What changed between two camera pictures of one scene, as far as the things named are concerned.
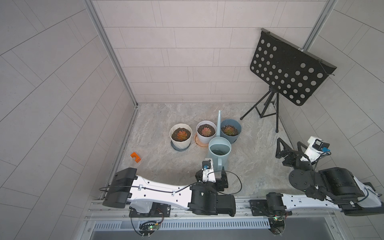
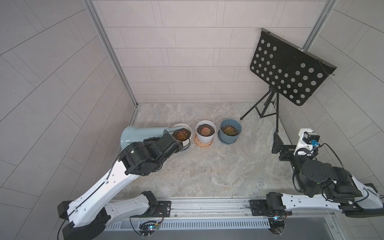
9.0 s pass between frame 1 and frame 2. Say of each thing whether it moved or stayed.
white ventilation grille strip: stayed
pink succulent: stayed
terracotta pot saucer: stayed
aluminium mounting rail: stayed
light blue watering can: moved
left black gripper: moved
